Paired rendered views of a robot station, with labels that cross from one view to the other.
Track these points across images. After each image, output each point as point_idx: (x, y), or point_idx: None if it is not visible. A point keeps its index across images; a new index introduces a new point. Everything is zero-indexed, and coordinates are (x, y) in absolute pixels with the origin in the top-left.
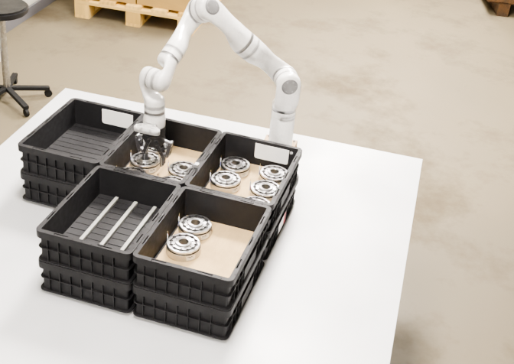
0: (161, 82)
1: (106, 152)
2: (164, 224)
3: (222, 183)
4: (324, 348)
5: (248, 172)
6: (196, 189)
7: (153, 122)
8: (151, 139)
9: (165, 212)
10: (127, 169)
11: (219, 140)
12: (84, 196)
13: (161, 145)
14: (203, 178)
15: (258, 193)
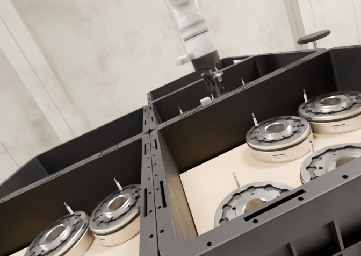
0: None
1: (170, 93)
2: (66, 189)
3: (257, 138)
4: None
5: (355, 122)
6: (146, 141)
7: (188, 50)
8: (206, 75)
9: (69, 169)
10: (151, 108)
11: (302, 62)
12: (120, 134)
13: (214, 81)
14: (233, 126)
15: (304, 180)
